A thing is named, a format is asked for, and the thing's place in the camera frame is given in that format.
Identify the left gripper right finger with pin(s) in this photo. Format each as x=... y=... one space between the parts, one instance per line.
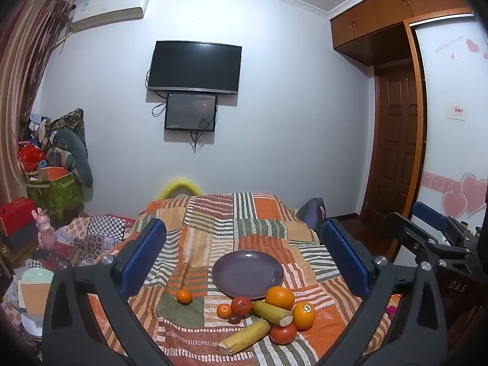
x=418 y=333

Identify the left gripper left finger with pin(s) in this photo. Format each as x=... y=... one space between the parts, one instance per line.
x=71 y=333

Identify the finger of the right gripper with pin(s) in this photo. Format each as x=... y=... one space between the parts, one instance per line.
x=438 y=217
x=429 y=252

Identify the small mandarin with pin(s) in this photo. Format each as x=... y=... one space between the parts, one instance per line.
x=224 y=311
x=184 y=296

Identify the large orange with sticker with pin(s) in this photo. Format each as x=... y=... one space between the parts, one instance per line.
x=304 y=315

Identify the red tomato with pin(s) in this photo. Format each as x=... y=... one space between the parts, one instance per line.
x=283 y=335
x=241 y=306

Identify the large orange plain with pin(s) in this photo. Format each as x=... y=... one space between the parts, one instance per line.
x=280 y=297

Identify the sugarcane piece front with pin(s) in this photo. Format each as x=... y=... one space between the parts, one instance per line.
x=244 y=338

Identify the brown wooden door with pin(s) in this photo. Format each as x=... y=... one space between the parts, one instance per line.
x=394 y=143

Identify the checkered patchwork cloth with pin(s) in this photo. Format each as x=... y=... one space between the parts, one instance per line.
x=83 y=241

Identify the white wardrobe sliding door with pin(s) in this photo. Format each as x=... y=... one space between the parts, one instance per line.
x=453 y=56

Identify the pink plush rabbit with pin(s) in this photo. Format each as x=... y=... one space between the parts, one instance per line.
x=46 y=233

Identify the green patterned storage box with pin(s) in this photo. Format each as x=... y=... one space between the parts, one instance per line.
x=61 y=199

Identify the blue bag behind bed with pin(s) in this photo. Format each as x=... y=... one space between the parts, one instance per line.
x=313 y=214

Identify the yellow curved pillow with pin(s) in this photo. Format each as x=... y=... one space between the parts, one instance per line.
x=179 y=185

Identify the red gift box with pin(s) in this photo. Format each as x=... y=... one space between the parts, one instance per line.
x=15 y=215

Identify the striped patchwork bedspread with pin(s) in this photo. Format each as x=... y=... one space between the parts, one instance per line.
x=177 y=303

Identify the grey plush toy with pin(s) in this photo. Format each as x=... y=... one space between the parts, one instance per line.
x=67 y=140

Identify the purple round plate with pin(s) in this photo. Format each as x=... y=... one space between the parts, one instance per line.
x=248 y=273

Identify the wooden overhead cabinet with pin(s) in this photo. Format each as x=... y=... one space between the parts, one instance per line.
x=373 y=31

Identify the striped pink curtain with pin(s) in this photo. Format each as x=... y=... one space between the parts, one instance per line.
x=27 y=40

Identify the white air conditioner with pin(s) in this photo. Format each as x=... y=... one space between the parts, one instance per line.
x=96 y=13

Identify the small wall monitor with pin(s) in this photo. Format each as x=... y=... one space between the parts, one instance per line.
x=190 y=112

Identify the black wall television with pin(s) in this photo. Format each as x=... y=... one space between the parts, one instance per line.
x=195 y=67

